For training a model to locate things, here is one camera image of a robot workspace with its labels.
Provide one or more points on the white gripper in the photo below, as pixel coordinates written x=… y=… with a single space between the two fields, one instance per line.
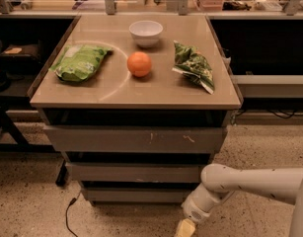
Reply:
x=194 y=209

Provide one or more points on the grey bottom drawer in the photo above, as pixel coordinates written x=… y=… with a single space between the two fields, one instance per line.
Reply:
x=136 y=195

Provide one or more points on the grey drawer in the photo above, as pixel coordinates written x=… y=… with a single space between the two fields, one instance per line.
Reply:
x=135 y=173
x=136 y=195
x=135 y=139

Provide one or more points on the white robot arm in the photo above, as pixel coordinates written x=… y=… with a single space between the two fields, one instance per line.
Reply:
x=218 y=182

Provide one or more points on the grey middle drawer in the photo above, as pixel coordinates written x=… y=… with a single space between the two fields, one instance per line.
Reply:
x=135 y=173

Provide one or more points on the grey drawer cabinet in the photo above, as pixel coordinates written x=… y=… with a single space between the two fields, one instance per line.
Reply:
x=164 y=98

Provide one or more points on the grey top drawer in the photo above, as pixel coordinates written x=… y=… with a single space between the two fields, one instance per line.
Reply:
x=135 y=139

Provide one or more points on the dark green chip bag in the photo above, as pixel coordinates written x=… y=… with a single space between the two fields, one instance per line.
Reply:
x=190 y=63

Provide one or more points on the orange fruit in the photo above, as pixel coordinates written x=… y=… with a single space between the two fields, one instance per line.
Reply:
x=139 y=64

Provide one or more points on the light green chip bag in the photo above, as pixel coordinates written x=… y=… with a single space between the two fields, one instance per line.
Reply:
x=79 y=62

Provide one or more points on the white bowl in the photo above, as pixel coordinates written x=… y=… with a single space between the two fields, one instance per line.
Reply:
x=146 y=33

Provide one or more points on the dark box under shelf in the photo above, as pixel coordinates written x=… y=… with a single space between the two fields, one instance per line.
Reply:
x=26 y=52

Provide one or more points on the black table frame left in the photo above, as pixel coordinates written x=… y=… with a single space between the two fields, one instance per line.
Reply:
x=6 y=124

